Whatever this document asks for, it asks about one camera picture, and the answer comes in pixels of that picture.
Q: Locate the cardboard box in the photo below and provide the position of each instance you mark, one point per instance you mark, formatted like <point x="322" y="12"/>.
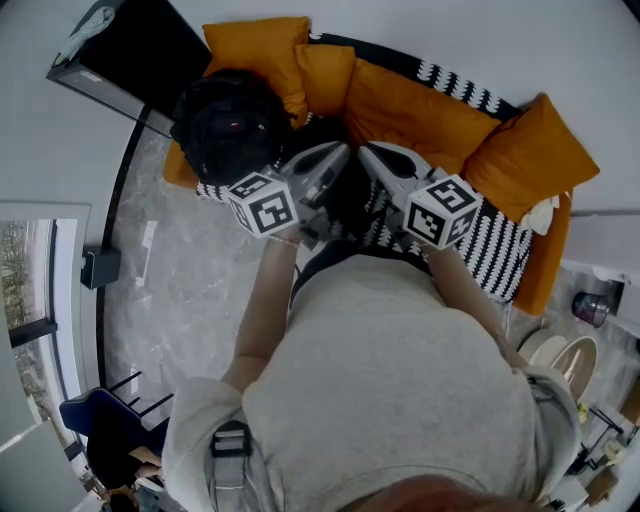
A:
<point x="631" y="400"/>

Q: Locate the square orange cushion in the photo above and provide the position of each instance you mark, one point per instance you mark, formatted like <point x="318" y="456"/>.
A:
<point x="530" y="165"/>

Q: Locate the narrow orange cushion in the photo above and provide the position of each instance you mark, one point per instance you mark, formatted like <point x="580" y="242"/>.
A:
<point x="325" y="80"/>

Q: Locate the dark trash can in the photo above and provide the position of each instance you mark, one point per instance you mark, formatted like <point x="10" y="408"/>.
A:
<point x="591" y="309"/>

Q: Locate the person's left forearm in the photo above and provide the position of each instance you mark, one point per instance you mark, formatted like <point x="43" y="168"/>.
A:
<point x="265" y="310"/>

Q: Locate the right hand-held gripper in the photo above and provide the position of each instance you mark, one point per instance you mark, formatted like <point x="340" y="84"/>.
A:
<point x="440" y="215"/>

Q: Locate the white plush toy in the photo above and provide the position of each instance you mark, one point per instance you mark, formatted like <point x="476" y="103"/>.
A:
<point x="540" y="217"/>

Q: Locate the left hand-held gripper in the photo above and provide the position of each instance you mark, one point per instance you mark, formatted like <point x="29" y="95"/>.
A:
<point x="270" y="210"/>

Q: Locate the black cabinet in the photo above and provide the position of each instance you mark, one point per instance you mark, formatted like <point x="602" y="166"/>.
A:
<point x="145" y="55"/>

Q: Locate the gray cloth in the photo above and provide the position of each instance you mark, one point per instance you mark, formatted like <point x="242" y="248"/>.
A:
<point x="92" y="25"/>

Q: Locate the wide orange cushion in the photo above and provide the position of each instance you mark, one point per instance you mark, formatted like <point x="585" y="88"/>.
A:
<point x="415" y="115"/>

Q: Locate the person's gray t-shirt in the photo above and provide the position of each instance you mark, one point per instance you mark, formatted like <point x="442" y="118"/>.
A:
<point x="390" y="390"/>

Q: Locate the dark blue chair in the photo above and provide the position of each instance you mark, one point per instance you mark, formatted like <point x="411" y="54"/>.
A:
<point x="100" y="415"/>

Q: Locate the black box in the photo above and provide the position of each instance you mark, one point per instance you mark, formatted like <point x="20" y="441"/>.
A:
<point x="102" y="267"/>

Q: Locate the large black backpack red logo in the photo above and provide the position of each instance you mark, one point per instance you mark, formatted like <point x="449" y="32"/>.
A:
<point x="225" y="130"/>

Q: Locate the black white striped blanket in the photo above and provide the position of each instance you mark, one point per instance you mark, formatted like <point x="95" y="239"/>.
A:
<point x="500" y="250"/>

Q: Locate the round beige white table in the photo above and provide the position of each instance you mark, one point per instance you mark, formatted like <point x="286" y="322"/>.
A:
<point x="580" y="360"/>

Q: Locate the black garment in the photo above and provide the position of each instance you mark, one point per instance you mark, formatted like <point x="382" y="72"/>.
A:
<point x="355" y="195"/>

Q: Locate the orange sofa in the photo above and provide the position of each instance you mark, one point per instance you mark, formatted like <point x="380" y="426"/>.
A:
<point x="545" y="280"/>

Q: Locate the person's black trousers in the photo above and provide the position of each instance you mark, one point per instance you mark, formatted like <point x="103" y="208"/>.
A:
<point x="325" y="255"/>

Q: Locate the person's right forearm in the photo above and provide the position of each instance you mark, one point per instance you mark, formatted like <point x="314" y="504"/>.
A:
<point x="460" y="295"/>

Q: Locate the window with black frame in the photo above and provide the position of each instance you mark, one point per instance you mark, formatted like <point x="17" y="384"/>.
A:
<point x="20" y="270"/>

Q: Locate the tall orange cushion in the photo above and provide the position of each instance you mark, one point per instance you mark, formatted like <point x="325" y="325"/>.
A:
<point x="255" y="50"/>

